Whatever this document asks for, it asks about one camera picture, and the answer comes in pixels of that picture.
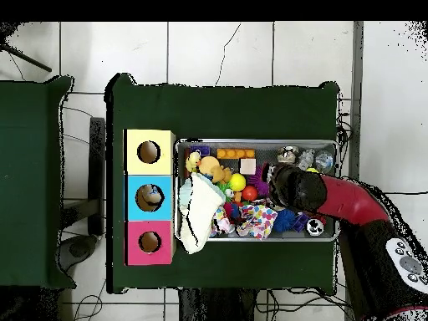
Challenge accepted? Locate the orange toy brick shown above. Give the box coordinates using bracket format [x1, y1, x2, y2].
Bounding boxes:
[217, 148, 257, 161]

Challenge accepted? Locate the mint green cloth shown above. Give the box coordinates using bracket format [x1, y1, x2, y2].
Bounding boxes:
[177, 180, 195, 215]

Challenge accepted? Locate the open-top silver can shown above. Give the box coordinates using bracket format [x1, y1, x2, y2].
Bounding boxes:
[277, 145, 300, 166]

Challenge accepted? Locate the black cable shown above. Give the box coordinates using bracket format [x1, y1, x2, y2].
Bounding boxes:
[387, 189, 428, 198]

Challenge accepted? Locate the green cloth side table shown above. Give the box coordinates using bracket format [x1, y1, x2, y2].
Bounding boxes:
[0, 75, 74, 290]

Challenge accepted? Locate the purple googly-eyed monster toy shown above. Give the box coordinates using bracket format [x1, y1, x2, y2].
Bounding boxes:
[250, 163, 272, 199]

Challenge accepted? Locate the shallow clear mesh bin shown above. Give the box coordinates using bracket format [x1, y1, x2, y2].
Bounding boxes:
[175, 139, 339, 243]

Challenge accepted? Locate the orange foam duck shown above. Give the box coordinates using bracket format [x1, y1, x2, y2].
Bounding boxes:
[196, 155, 232, 185]

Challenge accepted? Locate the cream knit cloth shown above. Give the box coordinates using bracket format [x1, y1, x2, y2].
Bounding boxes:
[179, 173, 227, 256]

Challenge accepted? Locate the small yellow ball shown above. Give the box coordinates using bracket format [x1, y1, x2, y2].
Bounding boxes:
[229, 173, 247, 193]

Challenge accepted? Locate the multicolour polka dot cloth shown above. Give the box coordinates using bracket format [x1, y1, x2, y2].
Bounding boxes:
[237, 203, 278, 242]

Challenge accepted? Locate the wooden cube block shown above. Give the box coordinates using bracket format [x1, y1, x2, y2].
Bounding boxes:
[240, 159, 257, 176]

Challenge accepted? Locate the upright dark soda can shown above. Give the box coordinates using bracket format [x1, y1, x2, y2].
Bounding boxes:
[305, 218, 325, 238]

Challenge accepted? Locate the small yellow rubber duck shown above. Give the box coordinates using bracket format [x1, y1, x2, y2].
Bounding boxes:
[185, 150, 201, 175]

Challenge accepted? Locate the wooden box with three holes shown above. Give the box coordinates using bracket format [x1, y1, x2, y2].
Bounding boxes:
[124, 129, 176, 267]

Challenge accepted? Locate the small orange ball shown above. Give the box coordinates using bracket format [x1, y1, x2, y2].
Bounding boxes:
[241, 186, 258, 203]

